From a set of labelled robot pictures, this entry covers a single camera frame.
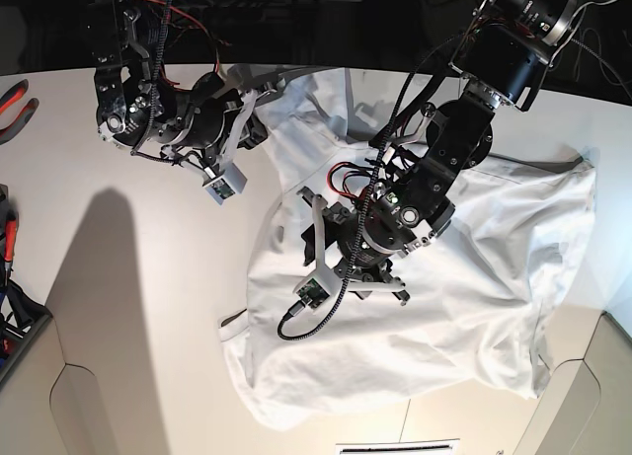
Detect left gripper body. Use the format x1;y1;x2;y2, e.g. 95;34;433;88
295;187;410;306

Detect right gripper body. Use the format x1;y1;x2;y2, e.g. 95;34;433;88
157;72;286;179

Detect white t-shirt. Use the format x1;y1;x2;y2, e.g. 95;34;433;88
220;69;596;430

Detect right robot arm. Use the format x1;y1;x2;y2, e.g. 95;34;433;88
83;0;277;181

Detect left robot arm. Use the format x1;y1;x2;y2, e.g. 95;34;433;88
297;0;622;307

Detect orange grey pliers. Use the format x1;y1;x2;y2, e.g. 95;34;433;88
0;80;40;148

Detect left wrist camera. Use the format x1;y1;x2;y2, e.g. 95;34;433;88
295;277;330;309

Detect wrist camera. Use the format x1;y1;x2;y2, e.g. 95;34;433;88
203;163;247;205
295;277;330;309

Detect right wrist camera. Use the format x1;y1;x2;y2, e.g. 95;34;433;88
203;163;247;205

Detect right braided cable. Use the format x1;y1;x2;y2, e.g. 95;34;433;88
276;35;475;341

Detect braided cable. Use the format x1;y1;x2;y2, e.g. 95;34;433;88
276;35;475;341
130;0;208;166

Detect left braided cable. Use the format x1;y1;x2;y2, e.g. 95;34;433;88
130;0;208;166

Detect white cable on floor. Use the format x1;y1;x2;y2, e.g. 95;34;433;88
572;25;632;87

